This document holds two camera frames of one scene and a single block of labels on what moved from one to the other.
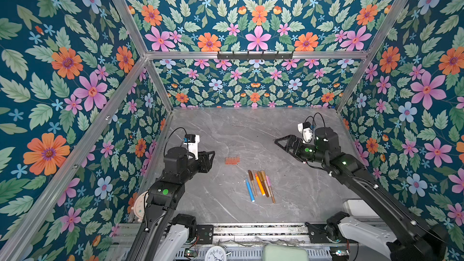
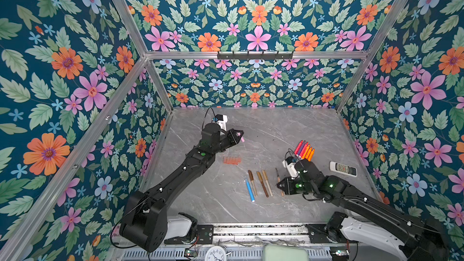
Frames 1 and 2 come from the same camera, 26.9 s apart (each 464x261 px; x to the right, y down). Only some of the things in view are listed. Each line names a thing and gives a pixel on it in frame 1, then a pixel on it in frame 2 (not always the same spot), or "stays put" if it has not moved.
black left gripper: [204, 164] to [229, 135]
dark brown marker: [260, 178] stays put
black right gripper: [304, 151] to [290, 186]
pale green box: [272, 252] stays put
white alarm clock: [215, 253] stays put
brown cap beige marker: [252, 182] stays put
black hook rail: [278, 56] stays put
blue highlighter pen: [250, 191] stays put
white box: [307, 133] to [292, 168]
